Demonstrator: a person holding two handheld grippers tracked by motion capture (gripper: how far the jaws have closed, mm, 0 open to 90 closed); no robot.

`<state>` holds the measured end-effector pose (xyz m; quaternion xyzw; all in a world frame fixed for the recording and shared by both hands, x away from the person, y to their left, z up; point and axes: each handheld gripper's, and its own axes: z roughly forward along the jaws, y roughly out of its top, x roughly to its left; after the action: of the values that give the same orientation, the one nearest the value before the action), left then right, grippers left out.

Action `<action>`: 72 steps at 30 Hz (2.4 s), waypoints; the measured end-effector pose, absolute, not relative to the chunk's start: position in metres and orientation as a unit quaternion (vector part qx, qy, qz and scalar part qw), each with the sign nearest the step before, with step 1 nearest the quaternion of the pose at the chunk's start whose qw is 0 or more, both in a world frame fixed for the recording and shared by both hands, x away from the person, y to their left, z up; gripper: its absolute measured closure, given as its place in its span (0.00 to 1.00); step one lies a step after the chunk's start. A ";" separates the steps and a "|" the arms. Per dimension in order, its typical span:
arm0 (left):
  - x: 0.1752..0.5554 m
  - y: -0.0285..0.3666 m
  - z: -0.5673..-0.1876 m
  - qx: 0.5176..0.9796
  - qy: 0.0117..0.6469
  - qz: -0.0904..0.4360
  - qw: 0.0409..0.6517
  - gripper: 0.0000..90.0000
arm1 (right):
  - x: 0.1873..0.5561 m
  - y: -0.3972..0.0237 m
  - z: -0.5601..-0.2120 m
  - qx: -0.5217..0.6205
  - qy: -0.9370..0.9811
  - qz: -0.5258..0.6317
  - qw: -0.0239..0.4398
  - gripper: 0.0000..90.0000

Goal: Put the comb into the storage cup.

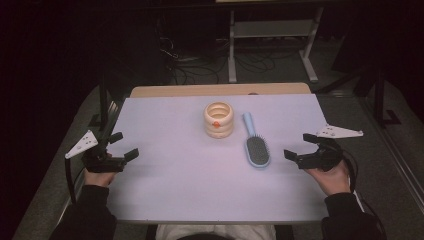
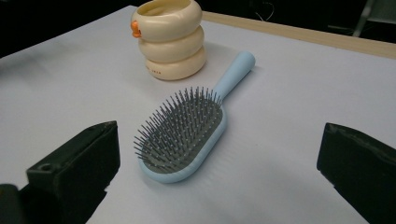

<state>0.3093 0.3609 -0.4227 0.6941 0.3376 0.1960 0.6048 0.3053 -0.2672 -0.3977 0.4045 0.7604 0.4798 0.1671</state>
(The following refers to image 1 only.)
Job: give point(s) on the person's white clothing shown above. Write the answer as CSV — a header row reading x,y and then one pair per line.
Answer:
x,y
216,230

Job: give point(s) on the person's head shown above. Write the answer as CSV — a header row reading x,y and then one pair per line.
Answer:
x,y
206,237

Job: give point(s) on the white table cover sheet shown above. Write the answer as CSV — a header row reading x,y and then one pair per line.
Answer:
x,y
183,180

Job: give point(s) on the light blue hairbrush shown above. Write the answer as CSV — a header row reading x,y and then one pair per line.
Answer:
x,y
257,151

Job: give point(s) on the person's right hand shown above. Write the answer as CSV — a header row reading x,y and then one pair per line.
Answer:
x,y
335,181

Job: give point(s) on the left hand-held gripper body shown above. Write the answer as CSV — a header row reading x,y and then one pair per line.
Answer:
x,y
100,163

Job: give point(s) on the person's left hand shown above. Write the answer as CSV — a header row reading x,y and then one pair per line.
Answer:
x,y
98,179

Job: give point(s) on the cream ringed round holder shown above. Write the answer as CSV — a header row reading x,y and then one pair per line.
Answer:
x,y
218,128

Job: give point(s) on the black metal stand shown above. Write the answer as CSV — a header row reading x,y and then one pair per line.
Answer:
x,y
379,96
103,100

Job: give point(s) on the white metal stand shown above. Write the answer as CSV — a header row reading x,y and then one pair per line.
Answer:
x,y
271,29

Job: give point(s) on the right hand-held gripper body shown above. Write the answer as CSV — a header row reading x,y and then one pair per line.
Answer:
x,y
321,160

